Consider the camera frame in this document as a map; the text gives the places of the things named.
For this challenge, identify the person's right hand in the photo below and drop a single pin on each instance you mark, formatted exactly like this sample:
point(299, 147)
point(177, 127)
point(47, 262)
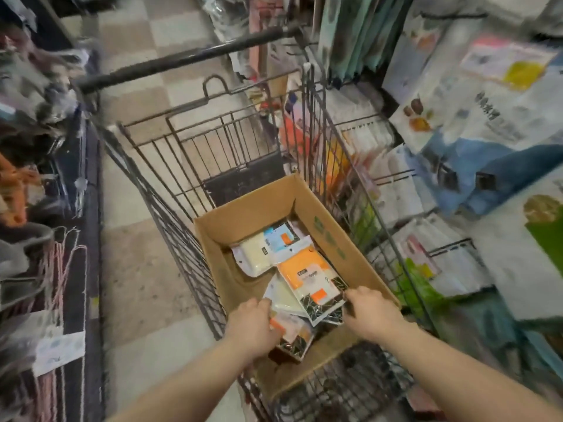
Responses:
point(374, 314)

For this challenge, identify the person's left hand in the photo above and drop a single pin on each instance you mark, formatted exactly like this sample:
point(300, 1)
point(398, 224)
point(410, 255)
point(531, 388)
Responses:
point(248, 329)

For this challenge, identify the person's right fingers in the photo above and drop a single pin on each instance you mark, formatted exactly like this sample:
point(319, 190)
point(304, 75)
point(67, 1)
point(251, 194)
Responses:
point(354, 296)

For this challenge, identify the person's left fingers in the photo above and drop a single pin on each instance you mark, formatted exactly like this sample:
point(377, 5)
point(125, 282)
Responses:
point(263, 306)

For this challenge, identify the pale translucent packet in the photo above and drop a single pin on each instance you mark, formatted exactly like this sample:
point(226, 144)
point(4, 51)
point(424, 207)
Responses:
point(283, 298)

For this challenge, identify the orange packet with geometric pattern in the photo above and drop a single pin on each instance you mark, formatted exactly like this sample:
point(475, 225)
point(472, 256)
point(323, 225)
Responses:
point(308, 281)

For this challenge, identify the person's left forearm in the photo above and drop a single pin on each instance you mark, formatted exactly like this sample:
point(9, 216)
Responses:
point(198, 386)

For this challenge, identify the person's right forearm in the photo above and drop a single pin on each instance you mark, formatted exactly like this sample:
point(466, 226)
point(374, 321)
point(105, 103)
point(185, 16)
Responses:
point(462, 373)

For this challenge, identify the small orange patterned packet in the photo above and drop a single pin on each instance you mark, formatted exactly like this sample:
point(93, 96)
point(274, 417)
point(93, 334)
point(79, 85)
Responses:
point(297, 336)

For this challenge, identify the cream packet with blue label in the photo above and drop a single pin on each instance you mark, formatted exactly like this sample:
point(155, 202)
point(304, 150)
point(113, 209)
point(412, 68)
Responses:
point(259, 252)

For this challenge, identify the green and white hanging packets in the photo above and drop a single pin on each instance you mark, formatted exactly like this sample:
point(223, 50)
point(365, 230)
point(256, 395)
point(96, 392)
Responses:
point(422, 272)

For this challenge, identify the brown cardboard box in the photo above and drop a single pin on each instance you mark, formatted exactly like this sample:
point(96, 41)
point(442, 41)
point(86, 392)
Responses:
point(246, 219)

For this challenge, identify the rows of white hanging packets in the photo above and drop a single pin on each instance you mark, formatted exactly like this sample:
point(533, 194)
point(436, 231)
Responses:
point(396, 180)

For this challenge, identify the black cart seat flap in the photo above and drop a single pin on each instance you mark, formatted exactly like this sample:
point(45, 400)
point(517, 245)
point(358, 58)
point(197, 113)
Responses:
point(246, 182)

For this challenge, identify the large white and green bag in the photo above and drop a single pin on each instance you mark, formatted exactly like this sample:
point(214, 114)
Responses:
point(523, 263)

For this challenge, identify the white shelf label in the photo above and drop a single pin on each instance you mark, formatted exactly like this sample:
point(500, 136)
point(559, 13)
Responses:
point(59, 352)

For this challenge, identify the large white and blue bag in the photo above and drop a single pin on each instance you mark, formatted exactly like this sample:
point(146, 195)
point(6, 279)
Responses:
point(479, 109)

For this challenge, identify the row of teal hanging packets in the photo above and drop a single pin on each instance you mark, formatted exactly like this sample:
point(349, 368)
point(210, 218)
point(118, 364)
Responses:
point(360, 30)

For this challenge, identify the orange hanging item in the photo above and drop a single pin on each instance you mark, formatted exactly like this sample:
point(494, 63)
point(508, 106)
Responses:
point(17, 193)

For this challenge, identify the rack of dark hanging goods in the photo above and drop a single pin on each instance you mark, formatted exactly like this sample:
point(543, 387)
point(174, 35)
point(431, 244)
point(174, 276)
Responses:
point(39, 127)

